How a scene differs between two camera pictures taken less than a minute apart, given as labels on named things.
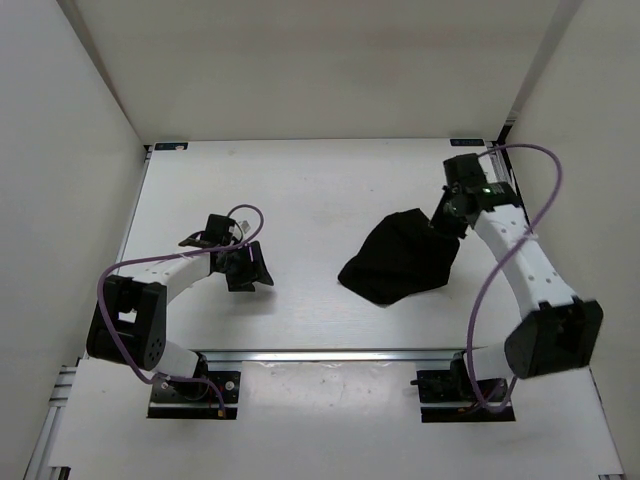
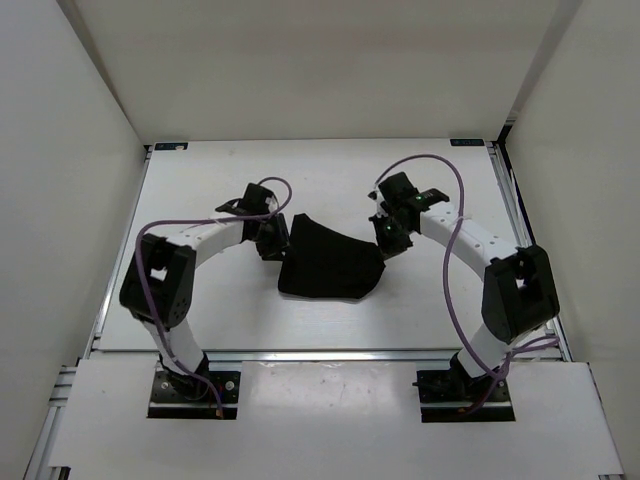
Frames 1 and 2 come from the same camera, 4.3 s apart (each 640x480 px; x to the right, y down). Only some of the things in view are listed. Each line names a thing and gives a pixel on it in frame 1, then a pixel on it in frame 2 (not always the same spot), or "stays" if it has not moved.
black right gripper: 439,226 → 387,248
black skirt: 401,255 → 323,262
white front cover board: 329,421 stays
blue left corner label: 179,146 stays
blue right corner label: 467,142 stays
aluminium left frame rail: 148,151 stays
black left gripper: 253,270 → 280,243
